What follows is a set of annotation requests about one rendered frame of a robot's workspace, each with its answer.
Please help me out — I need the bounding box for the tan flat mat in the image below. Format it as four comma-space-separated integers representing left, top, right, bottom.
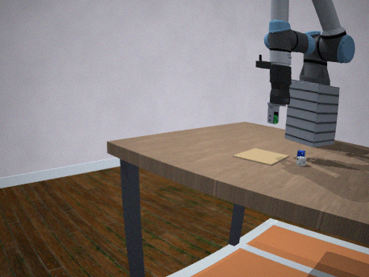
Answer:
233, 148, 288, 166

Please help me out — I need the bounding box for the grey die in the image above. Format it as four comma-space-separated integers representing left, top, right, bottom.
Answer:
296, 156, 307, 167

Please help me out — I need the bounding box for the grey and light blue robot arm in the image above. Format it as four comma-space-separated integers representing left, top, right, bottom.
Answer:
264, 0, 355, 85

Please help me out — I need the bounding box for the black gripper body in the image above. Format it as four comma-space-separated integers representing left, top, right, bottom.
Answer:
255, 51, 292, 105

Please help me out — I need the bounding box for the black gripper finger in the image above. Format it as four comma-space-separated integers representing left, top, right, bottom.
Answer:
274, 106, 280, 122
267, 102, 280, 123

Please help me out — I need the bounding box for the blue die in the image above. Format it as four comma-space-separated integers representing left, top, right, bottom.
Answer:
297, 150, 305, 157

